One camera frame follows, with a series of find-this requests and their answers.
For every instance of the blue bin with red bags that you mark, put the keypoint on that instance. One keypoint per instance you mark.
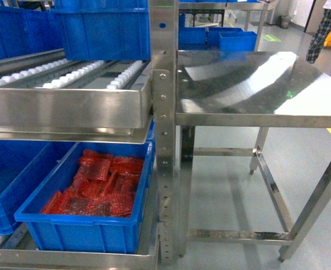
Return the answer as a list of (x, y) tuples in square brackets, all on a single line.
[(61, 232)]

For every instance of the blue bin upper shelf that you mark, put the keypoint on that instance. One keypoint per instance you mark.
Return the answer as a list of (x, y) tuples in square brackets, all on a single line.
[(104, 30)]

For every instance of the empty blue plastic bin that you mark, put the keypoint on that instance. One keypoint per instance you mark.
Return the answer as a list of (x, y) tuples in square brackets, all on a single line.
[(23, 165)]

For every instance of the small steel side table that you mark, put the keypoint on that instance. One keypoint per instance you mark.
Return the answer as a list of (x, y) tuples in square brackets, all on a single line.
[(250, 89)]

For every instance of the red bubble wrap bags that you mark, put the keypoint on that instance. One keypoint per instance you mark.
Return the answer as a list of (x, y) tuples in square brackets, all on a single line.
[(104, 185)]

